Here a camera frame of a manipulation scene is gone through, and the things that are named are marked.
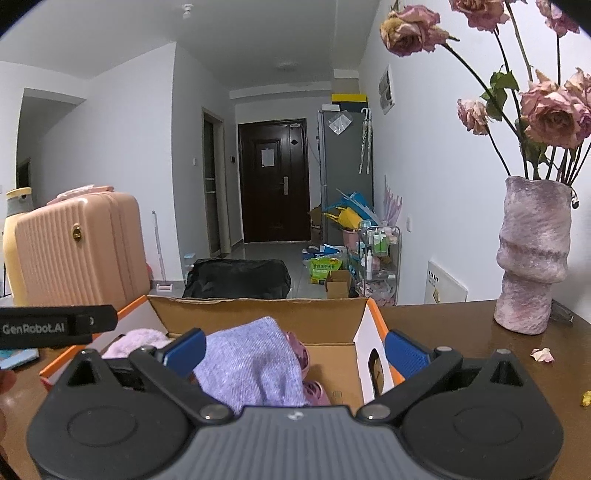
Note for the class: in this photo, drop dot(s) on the lilac fluffy towel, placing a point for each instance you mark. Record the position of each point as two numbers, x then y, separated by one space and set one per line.
133 340

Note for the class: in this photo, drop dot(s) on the pink textured vase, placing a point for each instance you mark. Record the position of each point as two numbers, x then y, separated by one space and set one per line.
533 252

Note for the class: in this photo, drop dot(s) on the cream yellow water bottle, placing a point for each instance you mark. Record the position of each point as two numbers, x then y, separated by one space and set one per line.
19 203

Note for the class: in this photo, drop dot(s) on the purple knitted cloth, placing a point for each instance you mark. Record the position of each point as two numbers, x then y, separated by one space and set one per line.
254 364

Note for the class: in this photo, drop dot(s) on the blue tissue pack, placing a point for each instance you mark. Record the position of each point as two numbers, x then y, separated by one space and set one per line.
11 359

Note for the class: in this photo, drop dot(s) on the pink ribbed suitcase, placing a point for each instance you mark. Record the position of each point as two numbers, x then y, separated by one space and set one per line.
83 248

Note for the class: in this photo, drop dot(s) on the metal trolley with bottles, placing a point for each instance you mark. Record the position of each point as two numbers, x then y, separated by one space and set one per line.
375 263

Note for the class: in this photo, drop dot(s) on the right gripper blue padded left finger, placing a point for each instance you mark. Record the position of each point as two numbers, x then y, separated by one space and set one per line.
184 353

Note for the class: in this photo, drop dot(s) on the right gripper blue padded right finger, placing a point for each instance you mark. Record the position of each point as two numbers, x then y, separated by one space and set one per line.
406 356

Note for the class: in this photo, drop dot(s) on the yellow crumbs on table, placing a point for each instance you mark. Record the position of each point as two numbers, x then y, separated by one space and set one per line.
586 399

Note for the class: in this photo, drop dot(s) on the fallen pink petal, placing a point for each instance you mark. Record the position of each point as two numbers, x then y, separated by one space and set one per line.
542 355

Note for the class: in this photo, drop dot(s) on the dried pink rose bouquet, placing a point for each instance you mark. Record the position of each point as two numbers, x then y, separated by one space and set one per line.
550 118

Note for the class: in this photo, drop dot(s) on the dark front door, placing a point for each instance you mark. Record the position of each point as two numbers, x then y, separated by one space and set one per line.
274 184

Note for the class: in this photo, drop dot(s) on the grey refrigerator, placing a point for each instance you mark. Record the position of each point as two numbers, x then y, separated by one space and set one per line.
340 137

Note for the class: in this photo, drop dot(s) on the black duffel bag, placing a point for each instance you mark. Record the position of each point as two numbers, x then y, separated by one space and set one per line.
211 279

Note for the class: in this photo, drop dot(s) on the red cardboard fruit box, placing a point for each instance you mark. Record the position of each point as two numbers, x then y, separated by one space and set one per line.
344 338

